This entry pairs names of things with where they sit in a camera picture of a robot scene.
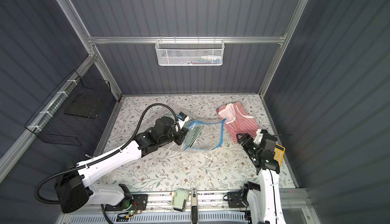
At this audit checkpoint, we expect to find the green striped garment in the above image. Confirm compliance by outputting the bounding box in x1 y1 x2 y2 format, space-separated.
163 116 203 151

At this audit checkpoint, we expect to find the clear vacuum bag blue zipper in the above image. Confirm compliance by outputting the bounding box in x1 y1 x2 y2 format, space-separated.
133 103 228 151

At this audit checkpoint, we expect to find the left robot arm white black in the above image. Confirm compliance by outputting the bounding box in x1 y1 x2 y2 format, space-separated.
54 113 189 213

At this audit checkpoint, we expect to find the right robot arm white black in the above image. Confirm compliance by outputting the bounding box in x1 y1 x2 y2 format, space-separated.
236 130 286 224

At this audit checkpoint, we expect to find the yellow calculator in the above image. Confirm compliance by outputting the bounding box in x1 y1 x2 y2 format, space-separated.
274 144 285 166

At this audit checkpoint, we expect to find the white glue bottle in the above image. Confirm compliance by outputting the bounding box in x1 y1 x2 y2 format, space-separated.
201 55 222 63

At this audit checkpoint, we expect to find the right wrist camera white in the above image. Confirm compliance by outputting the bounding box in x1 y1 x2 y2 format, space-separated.
254 129 263 144

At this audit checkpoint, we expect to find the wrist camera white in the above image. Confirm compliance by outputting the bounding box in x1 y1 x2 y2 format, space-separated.
177 111 191 128
254 129 263 144

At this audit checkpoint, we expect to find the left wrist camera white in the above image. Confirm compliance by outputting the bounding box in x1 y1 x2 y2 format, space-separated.
177 111 191 128

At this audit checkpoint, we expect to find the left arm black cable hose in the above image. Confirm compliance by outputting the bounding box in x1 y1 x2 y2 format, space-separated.
33 103 180 205

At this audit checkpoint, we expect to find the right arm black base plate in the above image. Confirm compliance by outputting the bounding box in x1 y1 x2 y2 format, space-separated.
223 190 247 208

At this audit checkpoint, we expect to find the pale green box on rail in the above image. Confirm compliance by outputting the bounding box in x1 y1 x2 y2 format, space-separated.
171 188 190 212

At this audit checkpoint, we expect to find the black handle on rail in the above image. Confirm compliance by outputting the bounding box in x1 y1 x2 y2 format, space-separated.
191 188 199 224

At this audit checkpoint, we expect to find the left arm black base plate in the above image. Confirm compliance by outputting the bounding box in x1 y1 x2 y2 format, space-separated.
105 194 149 212

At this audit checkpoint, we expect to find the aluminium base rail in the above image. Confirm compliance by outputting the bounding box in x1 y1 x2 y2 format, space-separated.
60 188 311 224

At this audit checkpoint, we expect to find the white wire wall basket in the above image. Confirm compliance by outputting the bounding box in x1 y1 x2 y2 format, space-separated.
155 39 225 66

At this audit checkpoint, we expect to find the black wire wall basket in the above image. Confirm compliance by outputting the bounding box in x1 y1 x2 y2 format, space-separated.
25 72 111 146

